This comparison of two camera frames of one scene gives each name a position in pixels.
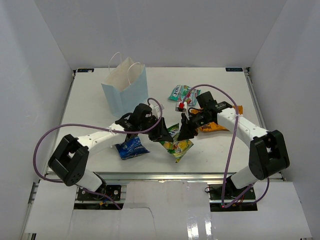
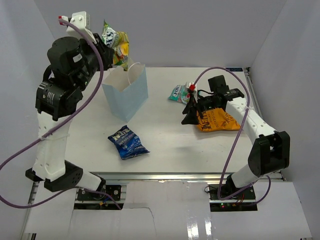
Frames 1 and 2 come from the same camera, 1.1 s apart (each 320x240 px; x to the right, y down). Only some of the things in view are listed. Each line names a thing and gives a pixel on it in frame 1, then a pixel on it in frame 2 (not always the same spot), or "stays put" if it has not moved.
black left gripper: x=161 y=134 → x=107 y=52
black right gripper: x=187 y=130 → x=191 y=117
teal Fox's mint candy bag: x=179 y=93 stays put
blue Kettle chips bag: x=133 y=147 stays put
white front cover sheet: x=165 y=208 stays put
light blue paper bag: x=126 y=84 stays put
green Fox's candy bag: x=177 y=148 → x=119 y=41
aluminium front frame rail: x=163 y=176 stays put
